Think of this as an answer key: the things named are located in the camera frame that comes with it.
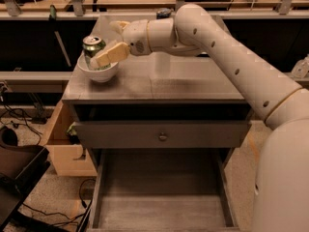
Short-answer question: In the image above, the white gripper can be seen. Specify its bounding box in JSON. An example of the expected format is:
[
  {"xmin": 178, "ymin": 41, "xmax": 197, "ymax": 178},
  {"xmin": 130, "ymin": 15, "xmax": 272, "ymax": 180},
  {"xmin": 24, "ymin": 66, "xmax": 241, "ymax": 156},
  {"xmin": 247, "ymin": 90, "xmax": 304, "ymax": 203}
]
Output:
[{"xmin": 89, "ymin": 19, "xmax": 151, "ymax": 70}]

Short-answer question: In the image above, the black tray bin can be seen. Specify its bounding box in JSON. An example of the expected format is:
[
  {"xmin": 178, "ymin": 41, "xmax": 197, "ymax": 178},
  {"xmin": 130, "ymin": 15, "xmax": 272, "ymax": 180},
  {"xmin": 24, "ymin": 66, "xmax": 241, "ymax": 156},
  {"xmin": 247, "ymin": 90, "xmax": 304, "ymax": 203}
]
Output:
[{"xmin": 0, "ymin": 145, "xmax": 50, "ymax": 229}]

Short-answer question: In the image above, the blue energy drink can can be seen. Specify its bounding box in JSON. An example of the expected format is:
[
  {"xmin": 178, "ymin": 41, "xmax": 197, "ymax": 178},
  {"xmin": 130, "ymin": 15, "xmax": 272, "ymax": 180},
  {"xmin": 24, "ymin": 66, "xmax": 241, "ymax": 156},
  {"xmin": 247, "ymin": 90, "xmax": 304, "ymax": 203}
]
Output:
[{"xmin": 156, "ymin": 8, "xmax": 172, "ymax": 19}]

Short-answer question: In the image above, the grey middle drawer with knob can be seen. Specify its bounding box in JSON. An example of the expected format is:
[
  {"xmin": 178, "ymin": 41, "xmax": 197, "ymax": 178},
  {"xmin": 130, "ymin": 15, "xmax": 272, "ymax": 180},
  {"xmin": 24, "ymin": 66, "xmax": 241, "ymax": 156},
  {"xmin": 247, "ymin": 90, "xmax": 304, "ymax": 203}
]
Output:
[{"xmin": 74, "ymin": 121, "xmax": 250, "ymax": 149}]

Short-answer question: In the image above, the white bowl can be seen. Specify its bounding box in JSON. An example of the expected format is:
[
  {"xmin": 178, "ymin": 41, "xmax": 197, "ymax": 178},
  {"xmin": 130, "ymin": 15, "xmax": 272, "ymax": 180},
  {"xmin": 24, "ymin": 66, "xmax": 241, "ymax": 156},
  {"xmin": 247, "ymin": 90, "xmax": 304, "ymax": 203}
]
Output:
[{"xmin": 77, "ymin": 54, "xmax": 119, "ymax": 83}]

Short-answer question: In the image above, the green soda can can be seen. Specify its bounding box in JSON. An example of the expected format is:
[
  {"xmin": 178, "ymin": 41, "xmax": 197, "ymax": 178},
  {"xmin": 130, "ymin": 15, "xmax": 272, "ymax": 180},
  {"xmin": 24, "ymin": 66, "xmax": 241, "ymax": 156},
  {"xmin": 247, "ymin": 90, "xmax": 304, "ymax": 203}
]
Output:
[{"xmin": 83, "ymin": 35, "xmax": 109, "ymax": 71}]

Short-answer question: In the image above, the black floor cable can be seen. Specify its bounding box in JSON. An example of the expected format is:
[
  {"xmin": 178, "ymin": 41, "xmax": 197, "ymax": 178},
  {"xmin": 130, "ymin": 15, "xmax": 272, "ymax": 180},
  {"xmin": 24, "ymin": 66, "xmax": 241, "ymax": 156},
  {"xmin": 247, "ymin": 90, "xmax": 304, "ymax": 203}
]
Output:
[{"xmin": 18, "ymin": 177, "xmax": 97, "ymax": 229}]

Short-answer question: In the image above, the grey drawer cabinet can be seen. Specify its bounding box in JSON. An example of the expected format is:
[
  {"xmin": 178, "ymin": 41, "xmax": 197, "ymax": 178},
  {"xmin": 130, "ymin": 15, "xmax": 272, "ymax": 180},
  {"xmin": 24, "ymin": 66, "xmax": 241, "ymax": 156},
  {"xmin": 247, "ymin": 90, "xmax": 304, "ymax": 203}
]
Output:
[{"xmin": 62, "ymin": 14, "xmax": 259, "ymax": 232}]

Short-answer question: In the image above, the light wooden box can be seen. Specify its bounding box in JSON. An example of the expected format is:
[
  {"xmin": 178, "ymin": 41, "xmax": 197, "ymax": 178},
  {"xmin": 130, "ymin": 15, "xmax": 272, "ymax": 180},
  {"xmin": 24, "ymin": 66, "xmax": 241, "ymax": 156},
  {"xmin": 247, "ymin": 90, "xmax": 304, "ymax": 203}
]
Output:
[{"xmin": 41, "ymin": 101, "xmax": 97, "ymax": 177}]

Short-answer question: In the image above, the open grey bottom drawer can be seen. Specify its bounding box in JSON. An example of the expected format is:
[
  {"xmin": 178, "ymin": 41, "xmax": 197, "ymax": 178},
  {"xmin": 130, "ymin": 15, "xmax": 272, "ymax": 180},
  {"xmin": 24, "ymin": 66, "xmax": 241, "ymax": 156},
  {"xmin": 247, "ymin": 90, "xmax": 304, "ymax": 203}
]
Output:
[{"xmin": 87, "ymin": 150, "xmax": 240, "ymax": 232}]

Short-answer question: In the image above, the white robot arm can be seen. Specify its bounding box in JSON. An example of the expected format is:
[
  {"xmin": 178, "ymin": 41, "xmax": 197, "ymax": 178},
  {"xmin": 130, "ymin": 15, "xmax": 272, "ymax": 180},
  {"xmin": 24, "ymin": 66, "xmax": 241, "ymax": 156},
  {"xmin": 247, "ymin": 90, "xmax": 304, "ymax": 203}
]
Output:
[{"xmin": 91, "ymin": 4, "xmax": 309, "ymax": 232}]

